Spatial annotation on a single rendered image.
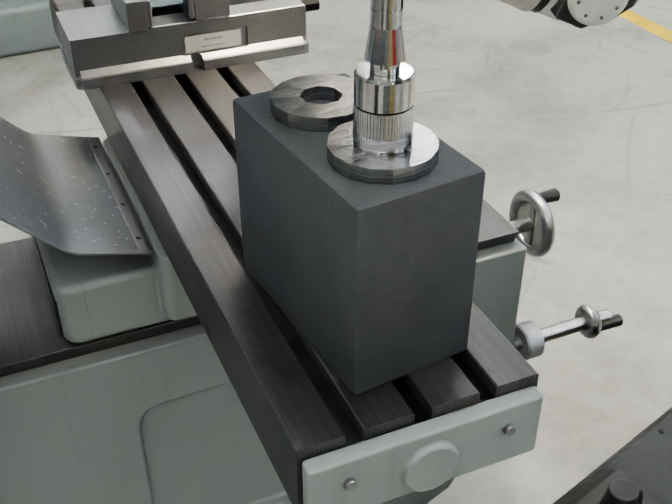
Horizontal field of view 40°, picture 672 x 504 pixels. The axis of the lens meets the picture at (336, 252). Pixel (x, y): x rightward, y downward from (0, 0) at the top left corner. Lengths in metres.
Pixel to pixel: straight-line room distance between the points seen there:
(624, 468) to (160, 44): 0.86
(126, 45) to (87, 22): 0.07
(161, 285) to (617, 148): 2.43
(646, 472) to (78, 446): 0.75
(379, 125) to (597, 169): 2.53
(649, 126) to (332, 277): 2.87
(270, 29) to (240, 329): 0.64
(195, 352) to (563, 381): 1.28
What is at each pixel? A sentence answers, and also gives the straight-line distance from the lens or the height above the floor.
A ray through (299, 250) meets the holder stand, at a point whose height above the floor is 1.08.
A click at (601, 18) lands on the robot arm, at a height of 1.12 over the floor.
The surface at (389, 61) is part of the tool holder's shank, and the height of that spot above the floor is 1.26.
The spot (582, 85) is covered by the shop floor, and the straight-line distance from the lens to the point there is 3.81.
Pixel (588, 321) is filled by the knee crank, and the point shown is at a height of 0.58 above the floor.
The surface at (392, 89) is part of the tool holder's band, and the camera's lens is 0.70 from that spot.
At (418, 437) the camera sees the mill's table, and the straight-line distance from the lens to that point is 0.78.
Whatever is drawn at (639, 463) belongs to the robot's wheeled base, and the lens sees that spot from 1.34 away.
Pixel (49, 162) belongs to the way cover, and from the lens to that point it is 1.29.
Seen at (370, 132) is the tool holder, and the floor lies 1.20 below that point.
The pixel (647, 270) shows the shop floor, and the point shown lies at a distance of 2.75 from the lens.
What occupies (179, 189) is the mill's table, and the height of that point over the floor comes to 0.99.
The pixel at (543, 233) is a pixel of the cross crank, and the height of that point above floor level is 0.70.
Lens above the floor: 1.53
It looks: 35 degrees down
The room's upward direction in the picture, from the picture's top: straight up
